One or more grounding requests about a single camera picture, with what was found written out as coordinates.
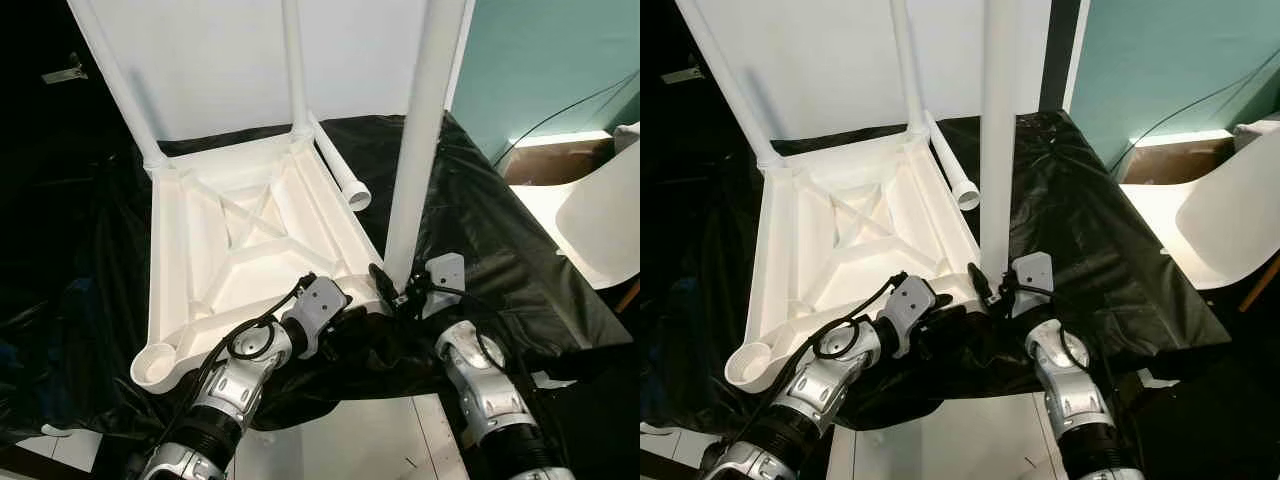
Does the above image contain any white plastic table top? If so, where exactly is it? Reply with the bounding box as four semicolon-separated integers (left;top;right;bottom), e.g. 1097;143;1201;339
130;130;401;394
723;130;1001;393

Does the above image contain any white plastic chair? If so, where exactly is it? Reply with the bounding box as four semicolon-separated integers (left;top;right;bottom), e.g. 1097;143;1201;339
510;140;641;293
1120;120;1280;293

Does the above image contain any brown cardboard box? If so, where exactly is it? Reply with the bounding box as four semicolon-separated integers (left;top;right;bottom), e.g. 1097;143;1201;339
500;130;616;187
1118;132;1236;187

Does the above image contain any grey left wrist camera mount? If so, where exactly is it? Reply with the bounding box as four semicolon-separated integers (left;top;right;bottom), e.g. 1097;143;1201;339
285;277;351;357
880;275;941;356

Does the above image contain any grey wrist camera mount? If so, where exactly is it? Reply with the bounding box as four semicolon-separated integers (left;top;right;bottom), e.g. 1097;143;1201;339
880;275;941;356
285;277;351;357
425;253;468;317
1012;252;1057;317

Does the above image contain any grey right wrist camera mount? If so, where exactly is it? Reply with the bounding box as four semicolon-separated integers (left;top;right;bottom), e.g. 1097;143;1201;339
1012;252;1057;317
425;253;468;317

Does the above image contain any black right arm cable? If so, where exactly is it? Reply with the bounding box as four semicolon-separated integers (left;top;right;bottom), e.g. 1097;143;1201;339
1003;285;1098;373
408;285;513;373

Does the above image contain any thin black wall cable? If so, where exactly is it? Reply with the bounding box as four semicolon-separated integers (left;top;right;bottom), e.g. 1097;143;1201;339
490;70;641;171
1105;68;1280;177

